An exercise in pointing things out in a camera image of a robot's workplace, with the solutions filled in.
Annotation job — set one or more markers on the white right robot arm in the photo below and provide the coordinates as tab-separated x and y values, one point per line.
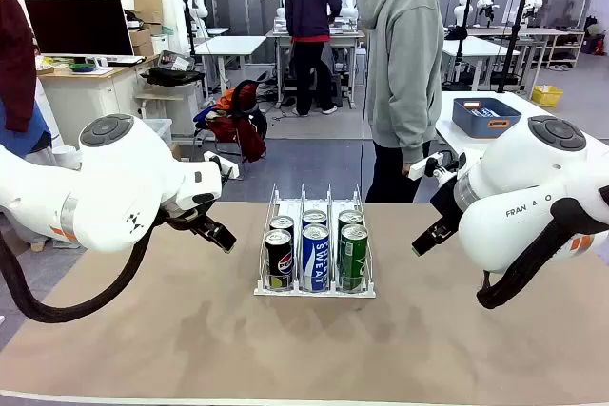
523	178

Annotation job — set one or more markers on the black bag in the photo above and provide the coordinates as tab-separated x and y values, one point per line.
173	76

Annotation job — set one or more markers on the flat cardboard sheet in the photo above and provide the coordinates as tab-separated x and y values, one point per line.
147	4

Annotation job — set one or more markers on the white desk with wood top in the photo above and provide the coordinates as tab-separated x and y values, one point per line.
85	97

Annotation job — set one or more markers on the red and black jacket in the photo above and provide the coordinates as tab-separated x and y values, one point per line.
238	121

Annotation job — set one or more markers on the green bowl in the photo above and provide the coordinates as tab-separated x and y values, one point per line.
82	66

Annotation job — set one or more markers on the white paper roll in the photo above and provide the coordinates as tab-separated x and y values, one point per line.
66	157

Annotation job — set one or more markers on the black tripod stand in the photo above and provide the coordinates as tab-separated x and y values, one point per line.
513	40
460	44

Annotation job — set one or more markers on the person in grey hoodie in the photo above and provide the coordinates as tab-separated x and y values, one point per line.
399	44

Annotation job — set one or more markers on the small cardboard box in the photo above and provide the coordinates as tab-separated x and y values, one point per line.
141	41

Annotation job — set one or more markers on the person in purple hoodie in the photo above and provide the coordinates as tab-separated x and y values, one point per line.
311	6

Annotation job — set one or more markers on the person's right forearm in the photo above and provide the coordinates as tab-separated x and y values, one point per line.
423	130

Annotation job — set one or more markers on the small white table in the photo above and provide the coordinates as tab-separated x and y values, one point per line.
233	43

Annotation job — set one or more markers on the green soda can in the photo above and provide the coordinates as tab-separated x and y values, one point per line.
354	258
350	217

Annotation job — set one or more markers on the small wooden side table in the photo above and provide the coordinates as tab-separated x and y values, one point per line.
159	98

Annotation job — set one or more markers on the grey robot station table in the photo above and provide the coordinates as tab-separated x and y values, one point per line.
280	35

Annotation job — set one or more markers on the black Pepsi can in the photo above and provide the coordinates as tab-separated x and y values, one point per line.
282	223
279	258

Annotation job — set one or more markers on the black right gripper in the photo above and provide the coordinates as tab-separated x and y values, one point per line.
446	204

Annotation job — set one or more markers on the person's right hand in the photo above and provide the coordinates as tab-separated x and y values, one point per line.
408	170

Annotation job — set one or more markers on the blue Pocari Sweat can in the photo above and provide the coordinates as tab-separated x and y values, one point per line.
314	217
315	258
486	112

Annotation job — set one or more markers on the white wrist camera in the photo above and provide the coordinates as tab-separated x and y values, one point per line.
421	168
227	167

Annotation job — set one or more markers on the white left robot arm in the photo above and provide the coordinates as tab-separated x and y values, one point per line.
119	173

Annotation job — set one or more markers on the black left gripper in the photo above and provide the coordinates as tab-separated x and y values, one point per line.
190	220

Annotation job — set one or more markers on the yellow plastic basket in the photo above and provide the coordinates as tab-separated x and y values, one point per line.
547	96

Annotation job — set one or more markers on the black computer monitor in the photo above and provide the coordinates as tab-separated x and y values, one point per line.
78	25

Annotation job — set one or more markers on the large white table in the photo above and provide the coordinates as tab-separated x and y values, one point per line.
446	131

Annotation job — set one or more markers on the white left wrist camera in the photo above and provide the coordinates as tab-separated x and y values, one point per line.
227	167

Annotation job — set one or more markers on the printed plastic packet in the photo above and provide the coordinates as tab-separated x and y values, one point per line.
175	60

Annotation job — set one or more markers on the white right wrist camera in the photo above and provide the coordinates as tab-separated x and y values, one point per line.
421	168

